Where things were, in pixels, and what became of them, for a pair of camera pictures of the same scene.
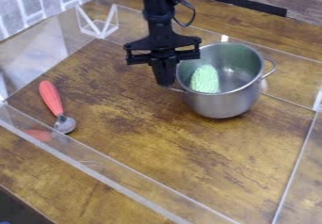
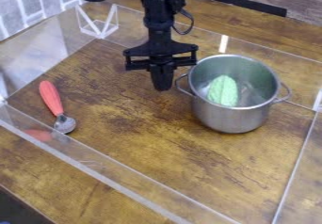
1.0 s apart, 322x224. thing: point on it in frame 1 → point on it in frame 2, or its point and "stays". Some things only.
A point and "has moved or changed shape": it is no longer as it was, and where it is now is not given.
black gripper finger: [160, 68] stays
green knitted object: [204, 80] → [223, 91]
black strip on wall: [280, 11] stays
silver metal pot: [222, 81] has moved or changed shape
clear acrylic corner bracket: [96, 27] stays
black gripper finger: [171, 70] stays
